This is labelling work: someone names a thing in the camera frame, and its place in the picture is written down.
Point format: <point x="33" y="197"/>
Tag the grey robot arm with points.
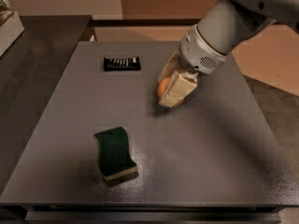
<point x="208" y="43"/>

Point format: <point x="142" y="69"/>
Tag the green kitchen sponge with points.
<point x="114" y="159"/>

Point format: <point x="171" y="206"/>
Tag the white box on counter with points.
<point x="9" y="32"/>

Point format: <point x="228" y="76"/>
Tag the dark side counter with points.
<point x="29" y="72"/>

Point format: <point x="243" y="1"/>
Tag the orange ball fruit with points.
<point x="161" y="89"/>

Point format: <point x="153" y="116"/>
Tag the black snack bar wrapper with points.
<point x="122" y="64"/>

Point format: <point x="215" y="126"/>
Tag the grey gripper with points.
<point x="196" y="54"/>

